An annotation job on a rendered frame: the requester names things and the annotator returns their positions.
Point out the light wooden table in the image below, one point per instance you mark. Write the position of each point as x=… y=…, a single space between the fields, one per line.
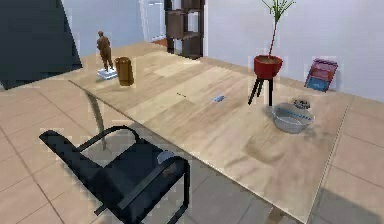
x=206 y=110

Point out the small blue flat object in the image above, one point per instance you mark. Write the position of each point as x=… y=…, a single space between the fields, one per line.
x=218 y=98

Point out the brown cylindrical vase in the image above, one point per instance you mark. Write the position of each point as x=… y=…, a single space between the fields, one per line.
x=124 y=71

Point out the dark brown shelf unit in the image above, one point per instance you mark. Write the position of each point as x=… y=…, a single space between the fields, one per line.
x=185 y=28

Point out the black armchair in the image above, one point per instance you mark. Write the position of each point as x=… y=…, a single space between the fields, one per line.
x=133 y=176

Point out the plant in red pot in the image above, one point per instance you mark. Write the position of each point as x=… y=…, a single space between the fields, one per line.
x=267 y=66

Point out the clear glass bowl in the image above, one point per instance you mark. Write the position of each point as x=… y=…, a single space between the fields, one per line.
x=291 y=118

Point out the white room door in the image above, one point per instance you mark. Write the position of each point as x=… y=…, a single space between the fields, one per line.
x=154 y=20

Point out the brown human statue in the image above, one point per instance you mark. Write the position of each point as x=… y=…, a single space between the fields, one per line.
x=105 y=53

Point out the dark blue panel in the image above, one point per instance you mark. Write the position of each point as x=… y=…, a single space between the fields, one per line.
x=33 y=40

